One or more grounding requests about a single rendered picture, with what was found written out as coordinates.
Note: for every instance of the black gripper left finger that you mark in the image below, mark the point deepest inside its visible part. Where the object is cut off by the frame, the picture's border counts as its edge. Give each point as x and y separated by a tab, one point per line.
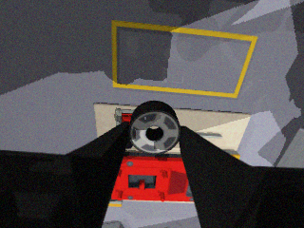
86	176

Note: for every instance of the black wheel with grey hub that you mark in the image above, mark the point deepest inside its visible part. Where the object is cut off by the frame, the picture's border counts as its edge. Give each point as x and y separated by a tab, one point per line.
154	141

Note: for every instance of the yellow rectangular outline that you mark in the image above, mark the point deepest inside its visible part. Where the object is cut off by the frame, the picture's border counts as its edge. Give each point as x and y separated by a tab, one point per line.
179	30

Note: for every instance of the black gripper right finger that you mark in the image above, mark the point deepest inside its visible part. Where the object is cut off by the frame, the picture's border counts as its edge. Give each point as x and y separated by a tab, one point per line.
226	189

